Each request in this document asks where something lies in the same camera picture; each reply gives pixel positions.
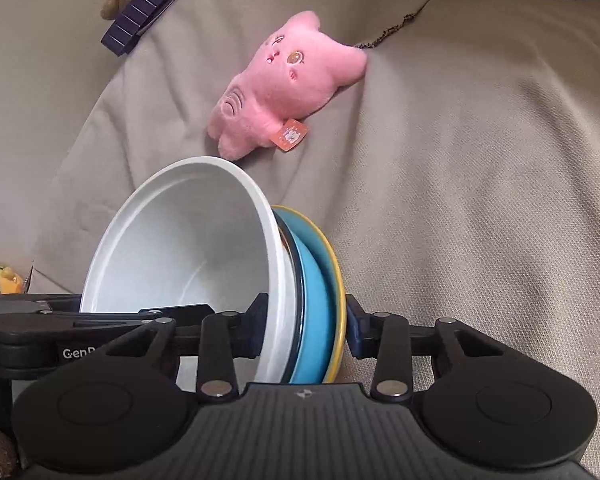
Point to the white plastic bowl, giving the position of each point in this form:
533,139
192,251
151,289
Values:
200,231

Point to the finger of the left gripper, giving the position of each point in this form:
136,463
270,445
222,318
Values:
191,314

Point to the pink plush toy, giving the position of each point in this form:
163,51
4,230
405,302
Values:
295,72

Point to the beige sofa cover cloth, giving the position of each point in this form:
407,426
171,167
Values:
460,177

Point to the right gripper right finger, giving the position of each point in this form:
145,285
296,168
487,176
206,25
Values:
386,338

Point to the blue bowl black rim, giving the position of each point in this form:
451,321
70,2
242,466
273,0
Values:
314,326

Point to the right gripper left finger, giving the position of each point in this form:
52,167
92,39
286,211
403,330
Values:
224,337

